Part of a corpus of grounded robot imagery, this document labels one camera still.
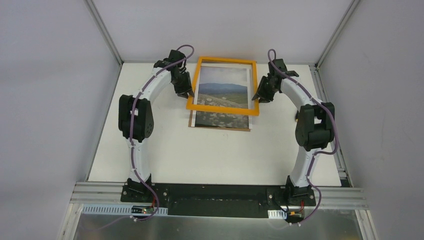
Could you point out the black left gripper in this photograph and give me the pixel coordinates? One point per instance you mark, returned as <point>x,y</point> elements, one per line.
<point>182,85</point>

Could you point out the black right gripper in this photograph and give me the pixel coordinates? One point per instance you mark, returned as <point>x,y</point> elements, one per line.
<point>265,90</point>

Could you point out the landscape photo print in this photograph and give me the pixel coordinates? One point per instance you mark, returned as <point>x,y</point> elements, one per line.
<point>223,85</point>

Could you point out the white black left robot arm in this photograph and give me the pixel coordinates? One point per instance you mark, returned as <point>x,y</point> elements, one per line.
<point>135,113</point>

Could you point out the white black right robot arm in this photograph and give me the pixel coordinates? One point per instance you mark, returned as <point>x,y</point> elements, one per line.
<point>315,126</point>

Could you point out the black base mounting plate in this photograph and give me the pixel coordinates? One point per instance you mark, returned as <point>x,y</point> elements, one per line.
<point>213,200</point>

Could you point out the aluminium corner profile right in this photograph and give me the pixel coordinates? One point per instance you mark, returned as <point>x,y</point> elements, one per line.
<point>321,72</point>

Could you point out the aluminium corner profile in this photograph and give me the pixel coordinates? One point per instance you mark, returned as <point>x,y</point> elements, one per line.
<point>98,20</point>
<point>321,72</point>

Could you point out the aluminium corner profile left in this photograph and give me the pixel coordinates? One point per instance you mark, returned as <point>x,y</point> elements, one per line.
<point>98,20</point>

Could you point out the brown fibreboard frame backing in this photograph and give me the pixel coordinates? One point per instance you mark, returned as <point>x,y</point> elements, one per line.
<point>220,121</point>

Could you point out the white slotted cable duct right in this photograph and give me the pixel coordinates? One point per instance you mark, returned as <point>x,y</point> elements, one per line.
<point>277,214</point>

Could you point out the white slotted cable duct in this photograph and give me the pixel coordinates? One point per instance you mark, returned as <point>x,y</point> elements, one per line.
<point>277,214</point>
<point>123,210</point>

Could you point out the aluminium front table rail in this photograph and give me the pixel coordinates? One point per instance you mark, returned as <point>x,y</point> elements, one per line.
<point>91,192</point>

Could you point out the white slotted cable duct left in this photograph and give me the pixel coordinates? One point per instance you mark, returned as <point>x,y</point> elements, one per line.
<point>123,210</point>

